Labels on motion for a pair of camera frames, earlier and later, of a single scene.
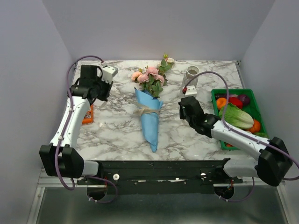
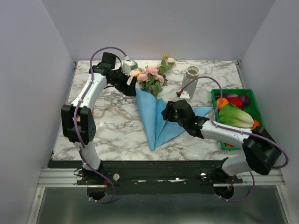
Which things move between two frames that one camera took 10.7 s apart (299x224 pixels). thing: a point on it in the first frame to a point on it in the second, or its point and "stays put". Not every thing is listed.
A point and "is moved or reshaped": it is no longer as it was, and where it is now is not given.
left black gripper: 109,87 to 129,90
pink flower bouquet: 153,81 stays put
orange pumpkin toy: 256,127 stays put
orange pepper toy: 221,102 stays put
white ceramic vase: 191,71 stays put
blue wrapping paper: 150,120 is moved or reshaped
